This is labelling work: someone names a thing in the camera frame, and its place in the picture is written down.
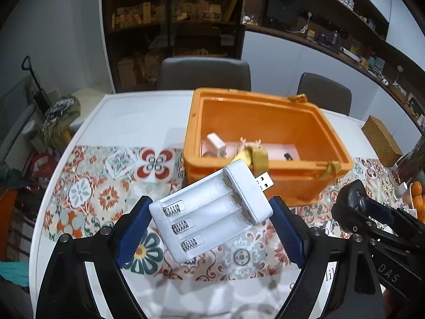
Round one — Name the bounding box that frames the white battery charger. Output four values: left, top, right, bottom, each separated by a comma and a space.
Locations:
149, 160, 274, 263

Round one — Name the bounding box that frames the pink round cartoon toy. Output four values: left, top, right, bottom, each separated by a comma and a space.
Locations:
235, 137, 261, 155

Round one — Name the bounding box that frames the white square adapter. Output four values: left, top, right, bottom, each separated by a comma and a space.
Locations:
206, 133, 227, 158

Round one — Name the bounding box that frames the person's hand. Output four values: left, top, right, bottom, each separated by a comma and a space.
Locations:
382, 289, 399, 319

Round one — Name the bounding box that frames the orange fruit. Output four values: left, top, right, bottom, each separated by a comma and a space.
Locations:
410, 181, 425, 223

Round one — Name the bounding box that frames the white cup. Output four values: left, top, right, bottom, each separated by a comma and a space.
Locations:
393, 182, 409, 199

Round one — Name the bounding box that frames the cork rectangular box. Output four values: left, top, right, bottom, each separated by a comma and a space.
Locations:
362, 115, 402, 168

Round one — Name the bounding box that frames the orange plastic storage crate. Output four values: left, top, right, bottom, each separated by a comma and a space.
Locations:
183, 88, 353, 206

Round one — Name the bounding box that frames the pink foam liner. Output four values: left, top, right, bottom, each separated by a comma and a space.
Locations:
200, 140, 301, 161

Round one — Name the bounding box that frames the right grey dining chair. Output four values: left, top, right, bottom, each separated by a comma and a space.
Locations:
297, 73, 351, 116

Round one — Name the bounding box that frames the grey dining chair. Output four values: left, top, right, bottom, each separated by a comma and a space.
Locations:
297, 73, 351, 116
157, 56, 251, 91

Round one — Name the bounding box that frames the camouflage fabric bundle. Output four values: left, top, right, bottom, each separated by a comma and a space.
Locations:
41, 95, 81, 152

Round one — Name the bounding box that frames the left grey dining chair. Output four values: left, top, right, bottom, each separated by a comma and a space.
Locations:
157, 56, 251, 91

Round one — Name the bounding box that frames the dark wooden shelf unit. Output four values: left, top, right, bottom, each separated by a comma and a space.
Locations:
99, 0, 245, 93

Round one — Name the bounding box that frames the black handled trolley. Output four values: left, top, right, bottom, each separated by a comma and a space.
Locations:
21, 56, 51, 115

